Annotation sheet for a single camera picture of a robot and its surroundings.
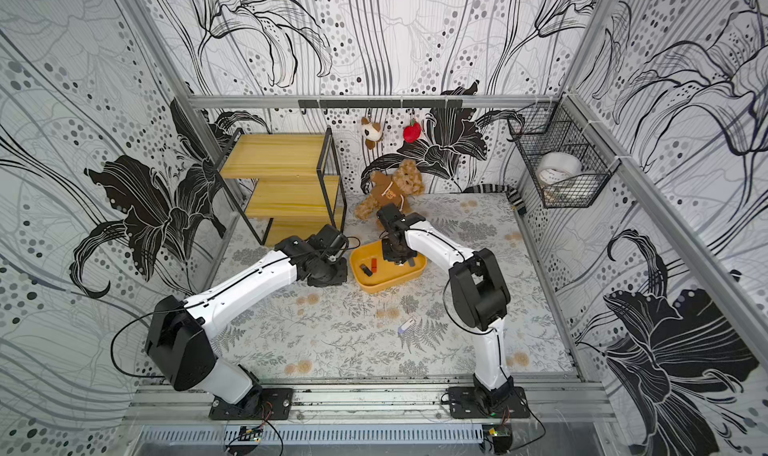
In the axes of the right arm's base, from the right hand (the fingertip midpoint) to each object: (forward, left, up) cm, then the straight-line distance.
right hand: (398, 251), depth 96 cm
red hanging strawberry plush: (+31, -5, +24) cm, 39 cm away
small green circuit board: (-49, +35, -7) cm, 61 cm away
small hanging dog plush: (+27, +8, +27) cm, 39 cm away
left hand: (-14, +16, +6) cm, 22 cm away
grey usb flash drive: (-2, -5, -4) cm, 7 cm away
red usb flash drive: (-2, +8, -5) cm, 10 cm away
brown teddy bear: (+26, -4, +7) cm, 28 cm away
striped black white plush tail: (+30, -47, -7) cm, 56 cm away
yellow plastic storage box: (-7, +3, -3) cm, 8 cm away
